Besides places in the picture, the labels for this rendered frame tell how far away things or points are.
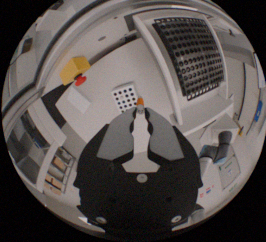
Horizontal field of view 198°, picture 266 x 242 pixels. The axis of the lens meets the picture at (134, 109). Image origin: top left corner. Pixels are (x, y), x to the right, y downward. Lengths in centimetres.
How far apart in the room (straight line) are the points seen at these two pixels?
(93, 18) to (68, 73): 16
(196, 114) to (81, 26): 37
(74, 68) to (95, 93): 20
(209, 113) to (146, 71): 27
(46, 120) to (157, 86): 69
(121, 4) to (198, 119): 34
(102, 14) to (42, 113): 64
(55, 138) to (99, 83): 49
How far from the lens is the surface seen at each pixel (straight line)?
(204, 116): 32
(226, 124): 73
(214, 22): 40
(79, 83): 25
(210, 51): 28
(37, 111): 68
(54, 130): 67
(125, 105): 35
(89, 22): 15
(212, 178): 360
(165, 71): 20
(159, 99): 37
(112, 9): 15
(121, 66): 33
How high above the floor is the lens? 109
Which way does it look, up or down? 59 degrees down
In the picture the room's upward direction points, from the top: 176 degrees counter-clockwise
